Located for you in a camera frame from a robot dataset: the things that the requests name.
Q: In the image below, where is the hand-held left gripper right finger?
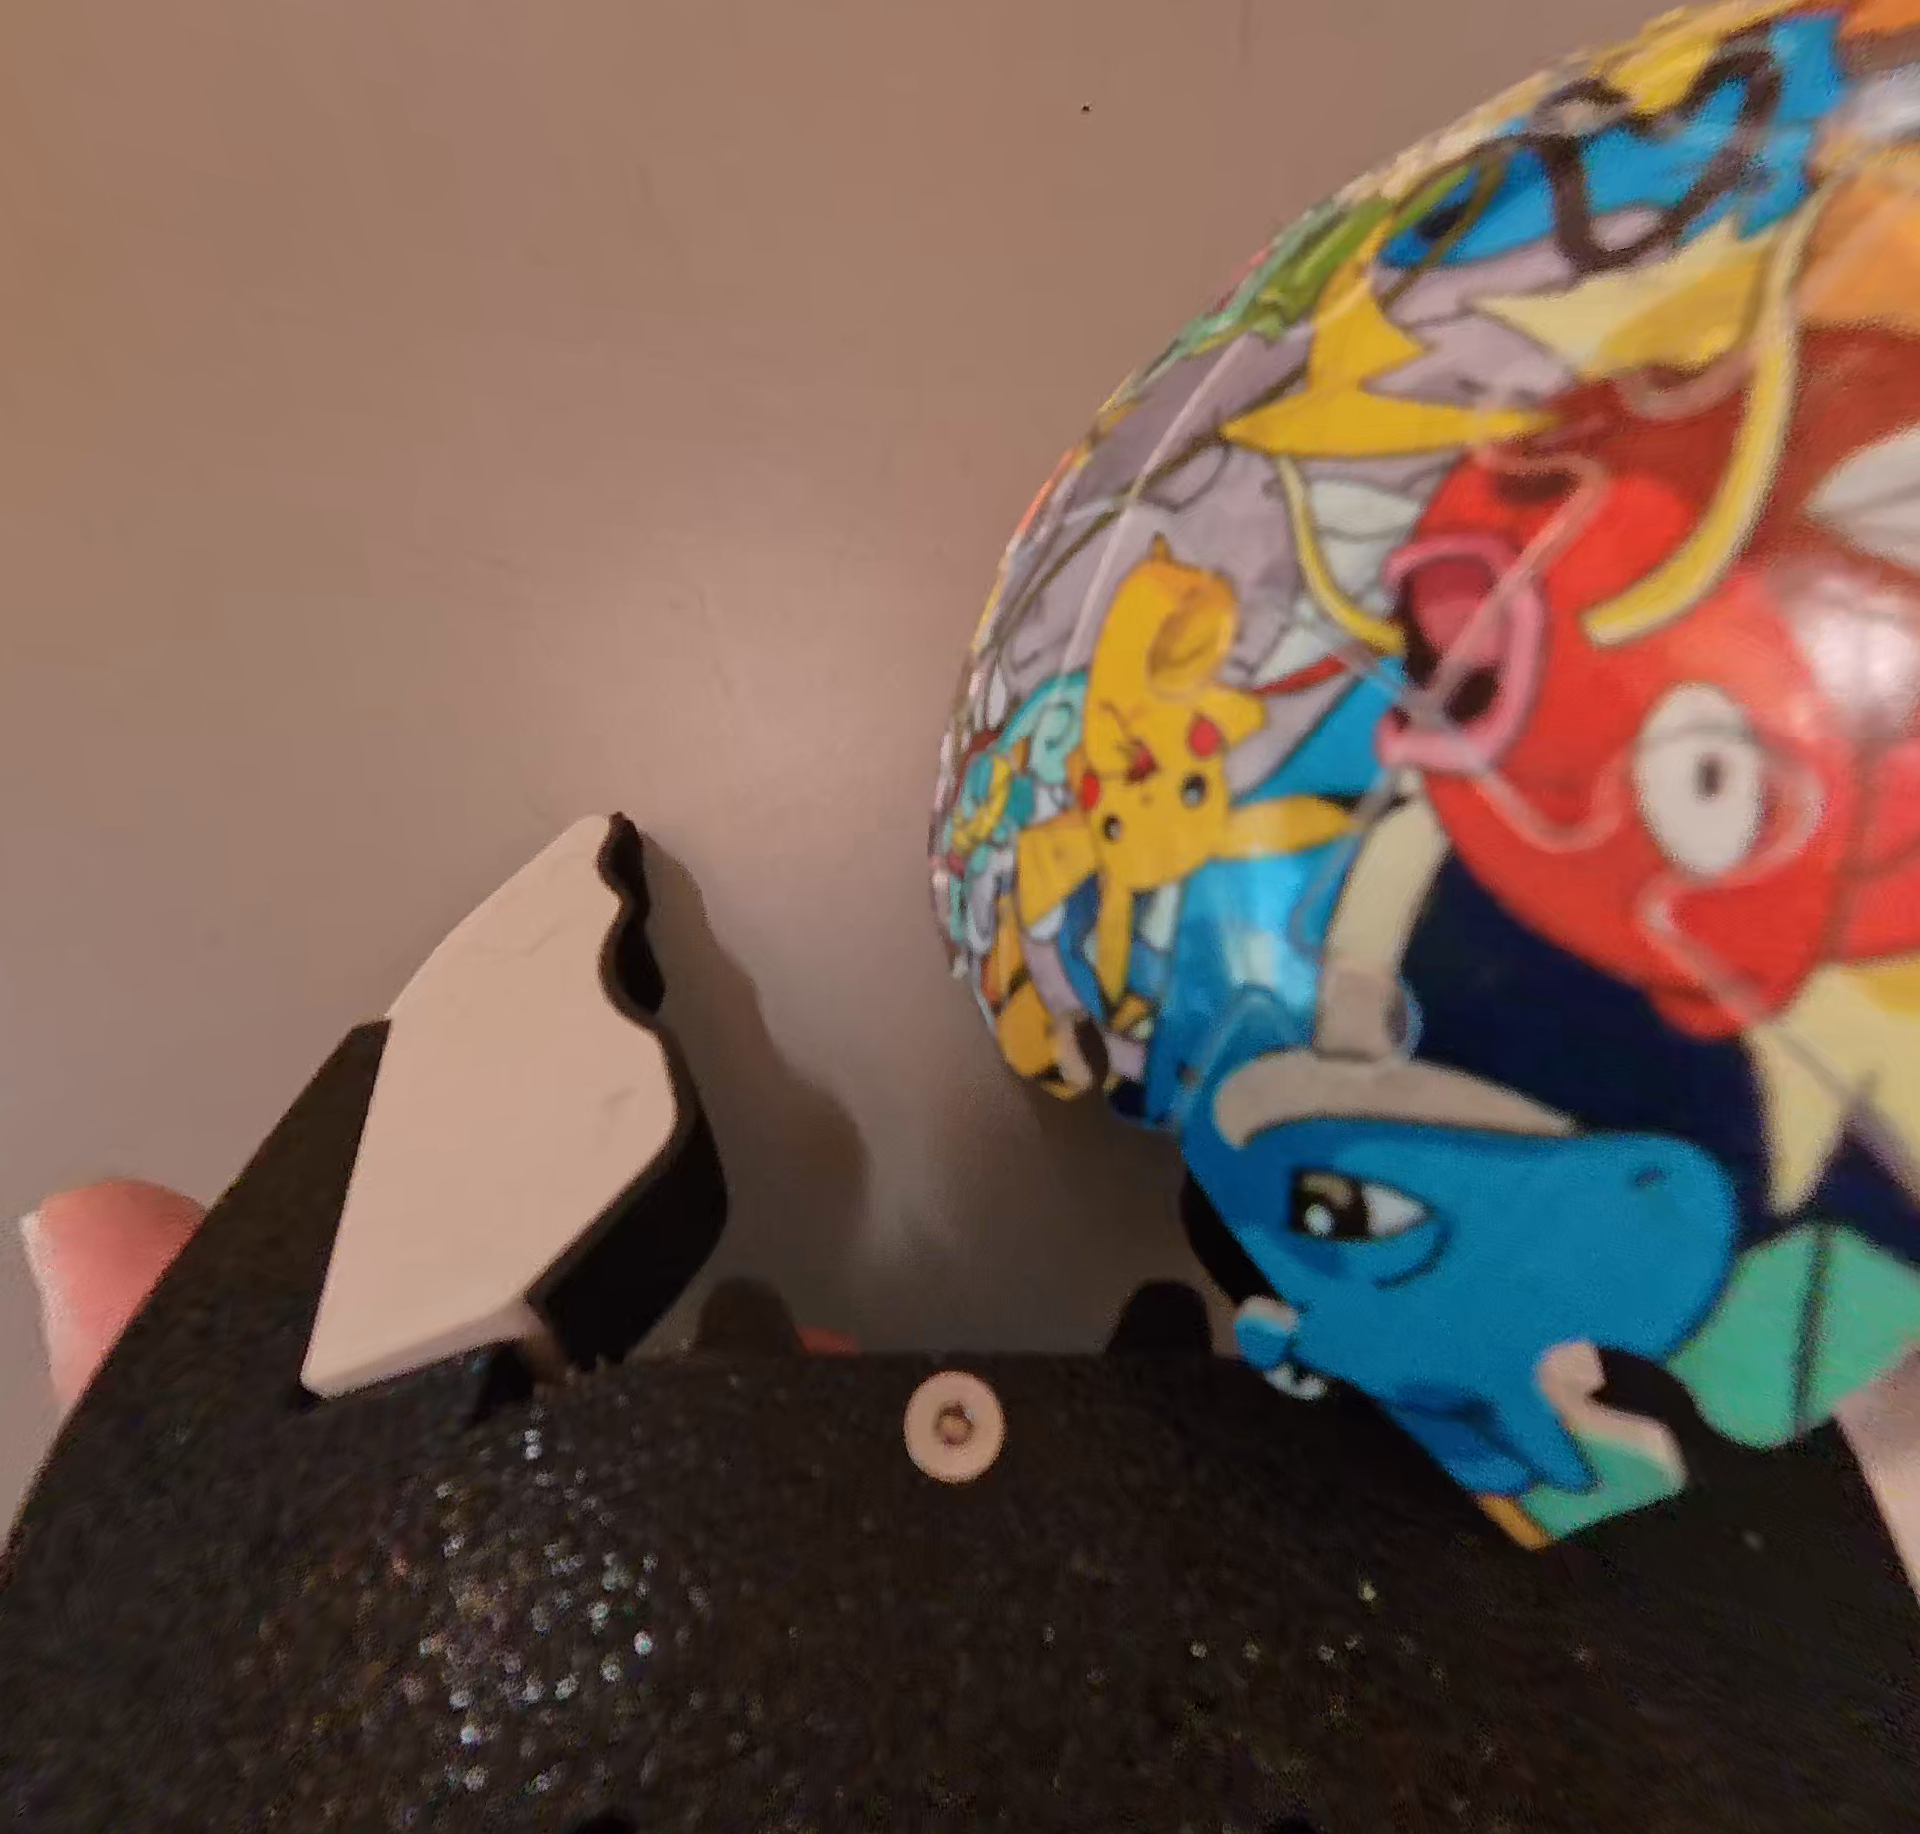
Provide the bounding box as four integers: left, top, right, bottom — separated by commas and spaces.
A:
1178, 1173, 1280, 1313

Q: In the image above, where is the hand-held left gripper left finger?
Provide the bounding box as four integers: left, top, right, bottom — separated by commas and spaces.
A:
300, 812, 732, 1401

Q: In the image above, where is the colourful puzzle ball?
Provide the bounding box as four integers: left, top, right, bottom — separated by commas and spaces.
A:
930, 0, 1920, 1551

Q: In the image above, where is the person's left hand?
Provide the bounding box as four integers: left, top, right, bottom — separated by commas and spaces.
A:
22, 1178, 203, 1417

